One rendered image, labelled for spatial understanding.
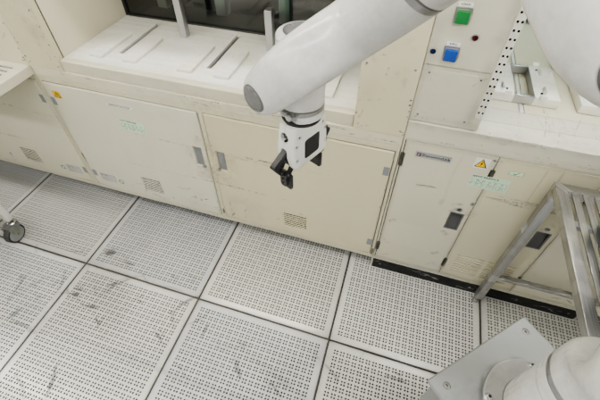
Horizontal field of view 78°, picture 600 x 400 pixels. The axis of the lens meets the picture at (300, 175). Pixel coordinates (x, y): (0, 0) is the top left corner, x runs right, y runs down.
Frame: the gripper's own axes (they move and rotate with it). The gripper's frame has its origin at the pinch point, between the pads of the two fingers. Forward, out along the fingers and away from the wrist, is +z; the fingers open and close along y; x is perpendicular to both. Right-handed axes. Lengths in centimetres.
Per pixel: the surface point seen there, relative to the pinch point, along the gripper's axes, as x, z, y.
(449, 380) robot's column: -45, 25, -6
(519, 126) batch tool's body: -27, 14, 69
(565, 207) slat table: -49, 25, 58
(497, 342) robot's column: -49, 25, 8
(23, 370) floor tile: 74, 101, -81
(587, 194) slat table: -52, 25, 67
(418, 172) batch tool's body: -8, 35, 52
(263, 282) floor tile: 31, 101, 8
